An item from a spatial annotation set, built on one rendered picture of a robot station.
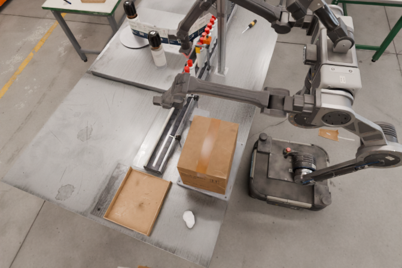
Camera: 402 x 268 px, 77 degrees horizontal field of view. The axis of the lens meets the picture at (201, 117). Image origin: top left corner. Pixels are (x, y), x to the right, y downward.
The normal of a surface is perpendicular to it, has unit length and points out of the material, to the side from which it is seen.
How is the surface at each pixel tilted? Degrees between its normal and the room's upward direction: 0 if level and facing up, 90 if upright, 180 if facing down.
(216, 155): 0
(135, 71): 0
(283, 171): 0
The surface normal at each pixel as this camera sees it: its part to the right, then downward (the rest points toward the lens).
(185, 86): 0.12, -0.10
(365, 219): -0.06, -0.53
